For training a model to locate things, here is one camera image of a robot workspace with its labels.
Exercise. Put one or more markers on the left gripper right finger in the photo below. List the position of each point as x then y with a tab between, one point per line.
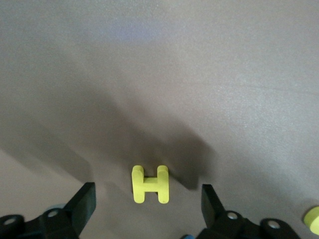
224	226

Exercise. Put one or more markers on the yellow foam letter H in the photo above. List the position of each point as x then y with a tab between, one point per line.
150	185

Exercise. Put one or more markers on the yellow foam letter u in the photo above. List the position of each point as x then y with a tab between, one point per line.
312	220

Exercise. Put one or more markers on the brown table cover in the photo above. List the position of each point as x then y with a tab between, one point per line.
174	74

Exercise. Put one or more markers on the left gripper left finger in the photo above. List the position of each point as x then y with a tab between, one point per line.
62	224

